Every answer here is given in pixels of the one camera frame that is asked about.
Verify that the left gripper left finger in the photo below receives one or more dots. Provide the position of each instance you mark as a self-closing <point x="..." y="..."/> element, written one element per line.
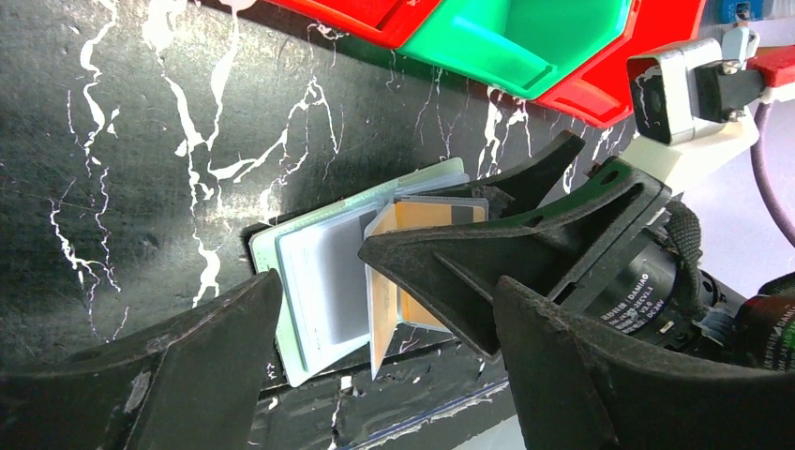
<point x="189" y="382"/>

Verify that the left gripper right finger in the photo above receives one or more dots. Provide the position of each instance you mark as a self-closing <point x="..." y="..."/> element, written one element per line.
<point x="578" y="384"/>

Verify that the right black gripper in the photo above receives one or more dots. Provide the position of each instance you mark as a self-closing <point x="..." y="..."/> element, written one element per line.
<point x="603" y="252"/>

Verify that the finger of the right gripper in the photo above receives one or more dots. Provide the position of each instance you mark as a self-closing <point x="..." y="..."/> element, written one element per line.
<point x="521" y="188"/>

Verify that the red bin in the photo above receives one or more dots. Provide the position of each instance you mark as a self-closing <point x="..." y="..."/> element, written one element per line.
<point x="386" y="23"/>
<point x="598" y="92"/>

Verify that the green card holder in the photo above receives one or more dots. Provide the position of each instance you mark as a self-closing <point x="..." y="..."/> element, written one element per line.
<point x="324" y="312"/>

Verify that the green bin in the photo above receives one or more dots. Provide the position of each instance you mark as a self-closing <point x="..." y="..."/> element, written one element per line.
<point x="523" y="47"/>

